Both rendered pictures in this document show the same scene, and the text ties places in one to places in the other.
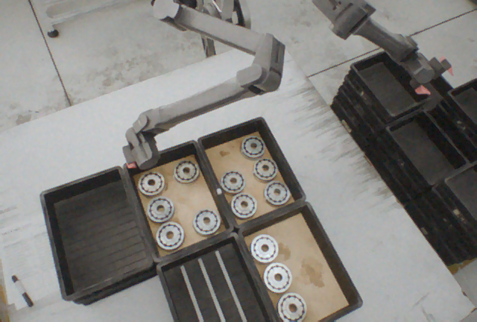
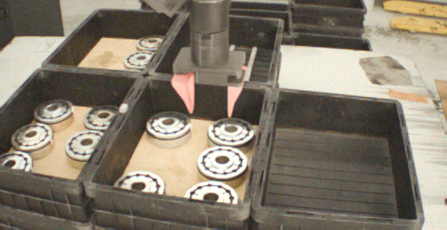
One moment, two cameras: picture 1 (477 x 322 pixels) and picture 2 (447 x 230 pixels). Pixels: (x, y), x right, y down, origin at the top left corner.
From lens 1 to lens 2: 1.46 m
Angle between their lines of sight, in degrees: 79
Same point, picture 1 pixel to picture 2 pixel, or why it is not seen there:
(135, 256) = (294, 144)
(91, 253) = (355, 171)
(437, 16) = not seen: outside the picture
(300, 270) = (112, 65)
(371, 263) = not seen: hidden behind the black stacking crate
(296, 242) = not seen: hidden behind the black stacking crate
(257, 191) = (69, 133)
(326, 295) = (112, 46)
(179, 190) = (171, 184)
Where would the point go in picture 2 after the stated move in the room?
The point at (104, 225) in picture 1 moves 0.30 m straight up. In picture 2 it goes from (322, 194) to (344, 61)
